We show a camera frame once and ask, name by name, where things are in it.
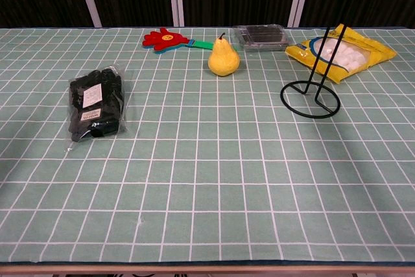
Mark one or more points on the red hand clapper toy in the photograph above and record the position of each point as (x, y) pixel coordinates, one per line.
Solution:
(163, 41)

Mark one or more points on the green checked tablecloth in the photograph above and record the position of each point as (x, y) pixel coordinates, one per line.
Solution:
(207, 176)

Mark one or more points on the yellow pear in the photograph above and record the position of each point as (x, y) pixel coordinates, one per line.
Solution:
(223, 59)

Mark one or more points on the clear plastic box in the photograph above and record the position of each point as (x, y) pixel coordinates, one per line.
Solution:
(261, 37)

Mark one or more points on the black gloves in plastic bag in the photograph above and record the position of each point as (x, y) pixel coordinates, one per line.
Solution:
(103, 95)

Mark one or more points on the yellow marshmallow bag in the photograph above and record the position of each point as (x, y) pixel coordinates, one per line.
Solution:
(373, 53)

